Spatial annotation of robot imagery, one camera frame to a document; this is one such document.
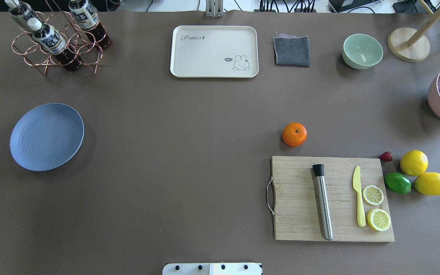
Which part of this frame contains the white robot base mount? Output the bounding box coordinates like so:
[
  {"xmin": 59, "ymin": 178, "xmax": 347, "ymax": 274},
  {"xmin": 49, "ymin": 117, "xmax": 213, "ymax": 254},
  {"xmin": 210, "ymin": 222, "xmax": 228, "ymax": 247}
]
[{"xmin": 162, "ymin": 262, "xmax": 263, "ymax": 275}]

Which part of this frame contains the lemon slice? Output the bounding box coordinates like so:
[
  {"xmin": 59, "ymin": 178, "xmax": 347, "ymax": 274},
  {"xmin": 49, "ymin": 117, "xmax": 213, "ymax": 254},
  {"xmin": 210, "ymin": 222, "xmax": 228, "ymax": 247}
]
[
  {"xmin": 366, "ymin": 209, "xmax": 391, "ymax": 231},
  {"xmin": 362, "ymin": 185, "xmax": 384, "ymax": 206}
]

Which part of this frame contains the orange fruit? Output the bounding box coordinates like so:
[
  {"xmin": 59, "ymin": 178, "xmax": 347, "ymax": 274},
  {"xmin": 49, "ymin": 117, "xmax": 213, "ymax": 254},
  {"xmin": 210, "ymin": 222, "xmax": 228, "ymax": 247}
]
[{"xmin": 282, "ymin": 122, "xmax": 307, "ymax": 147}]

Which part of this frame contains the yellow lemon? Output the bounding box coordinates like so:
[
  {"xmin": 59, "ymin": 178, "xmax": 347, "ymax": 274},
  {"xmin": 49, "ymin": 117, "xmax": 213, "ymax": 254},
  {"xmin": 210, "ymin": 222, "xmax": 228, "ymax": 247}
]
[
  {"xmin": 413, "ymin": 172, "xmax": 440, "ymax": 196},
  {"xmin": 400, "ymin": 150, "xmax": 429, "ymax": 176}
]

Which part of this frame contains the red strawberry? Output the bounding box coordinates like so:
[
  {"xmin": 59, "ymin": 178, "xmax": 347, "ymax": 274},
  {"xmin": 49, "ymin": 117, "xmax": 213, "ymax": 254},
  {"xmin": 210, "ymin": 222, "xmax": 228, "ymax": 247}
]
[{"xmin": 379, "ymin": 151, "xmax": 393, "ymax": 162}]

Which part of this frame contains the wooden glass stand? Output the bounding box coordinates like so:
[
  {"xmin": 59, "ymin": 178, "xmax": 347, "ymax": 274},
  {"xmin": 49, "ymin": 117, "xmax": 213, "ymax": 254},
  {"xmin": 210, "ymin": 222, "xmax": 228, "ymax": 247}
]
[{"xmin": 387, "ymin": 7, "xmax": 440, "ymax": 62}]

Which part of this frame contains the yellow plastic knife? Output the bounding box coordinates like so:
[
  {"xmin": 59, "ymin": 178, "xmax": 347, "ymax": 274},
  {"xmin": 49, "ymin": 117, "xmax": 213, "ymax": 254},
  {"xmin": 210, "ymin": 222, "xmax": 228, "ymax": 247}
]
[{"xmin": 352, "ymin": 166, "xmax": 366, "ymax": 227}]

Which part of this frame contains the mint green bowl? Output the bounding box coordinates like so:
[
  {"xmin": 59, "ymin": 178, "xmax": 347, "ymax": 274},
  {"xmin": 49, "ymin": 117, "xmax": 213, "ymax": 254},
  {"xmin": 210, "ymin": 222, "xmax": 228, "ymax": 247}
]
[{"xmin": 342, "ymin": 34, "xmax": 383, "ymax": 70}]

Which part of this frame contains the cream rabbit tray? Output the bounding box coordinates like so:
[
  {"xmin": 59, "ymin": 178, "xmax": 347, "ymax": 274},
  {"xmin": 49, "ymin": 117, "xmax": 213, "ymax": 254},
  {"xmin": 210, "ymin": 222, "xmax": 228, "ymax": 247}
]
[{"xmin": 170, "ymin": 26, "xmax": 259, "ymax": 78}]

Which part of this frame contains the grey folded cloth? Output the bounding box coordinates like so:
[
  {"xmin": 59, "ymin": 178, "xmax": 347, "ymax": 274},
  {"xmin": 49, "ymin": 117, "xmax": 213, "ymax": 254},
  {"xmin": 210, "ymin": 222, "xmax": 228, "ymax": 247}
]
[{"xmin": 273, "ymin": 33, "xmax": 311, "ymax": 68}]

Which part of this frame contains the tea bottle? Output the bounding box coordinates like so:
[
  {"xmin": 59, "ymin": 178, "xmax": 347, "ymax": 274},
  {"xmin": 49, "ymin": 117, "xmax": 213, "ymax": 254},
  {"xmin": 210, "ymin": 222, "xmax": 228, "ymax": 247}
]
[
  {"xmin": 68, "ymin": 0, "xmax": 111, "ymax": 49},
  {"xmin": 27, "ymin": 18, "xmax": 81, "ymax": 72},
  {"xmin": 5, "ymin": 0, "xmax": 42, "ymax": 29}
]

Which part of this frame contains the wooden cutting board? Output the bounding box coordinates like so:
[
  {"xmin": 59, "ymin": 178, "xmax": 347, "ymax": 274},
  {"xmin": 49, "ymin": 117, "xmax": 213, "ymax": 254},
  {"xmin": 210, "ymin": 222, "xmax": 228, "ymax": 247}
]
[{"xmin": 271, "ymin": 155, "xmax": 395, "ymax": 242}]

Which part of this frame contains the steel muddler black tip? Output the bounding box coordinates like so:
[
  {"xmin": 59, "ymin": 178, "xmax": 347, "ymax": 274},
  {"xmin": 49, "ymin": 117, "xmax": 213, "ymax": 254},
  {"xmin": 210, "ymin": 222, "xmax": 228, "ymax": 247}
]
[{"xmin": 312, "ymin": 163, "xmax": 333, "ymax": 241}]

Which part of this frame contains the blue plate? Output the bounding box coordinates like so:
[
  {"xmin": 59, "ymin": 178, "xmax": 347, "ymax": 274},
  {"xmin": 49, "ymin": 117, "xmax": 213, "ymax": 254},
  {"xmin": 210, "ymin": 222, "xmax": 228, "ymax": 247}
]
[{"xmin": 10, "ymin": 103, "xmax": 84, "ymax": 171}]

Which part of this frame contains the copper wire bottle rack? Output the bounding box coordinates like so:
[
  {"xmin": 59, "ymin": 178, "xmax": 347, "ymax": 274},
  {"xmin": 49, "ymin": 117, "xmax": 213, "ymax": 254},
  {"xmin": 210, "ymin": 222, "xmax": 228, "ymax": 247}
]
[{"xmin": 11, "ymin": 0, "xmax": 109, "ymax": 75}]

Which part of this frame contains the green lime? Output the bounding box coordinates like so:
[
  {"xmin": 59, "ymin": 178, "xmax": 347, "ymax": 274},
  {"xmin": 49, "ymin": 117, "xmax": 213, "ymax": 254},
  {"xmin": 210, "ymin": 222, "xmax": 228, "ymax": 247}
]
[{"xmin": 384, "ymin": 172, "xmax": 412, "ymax": 194}]

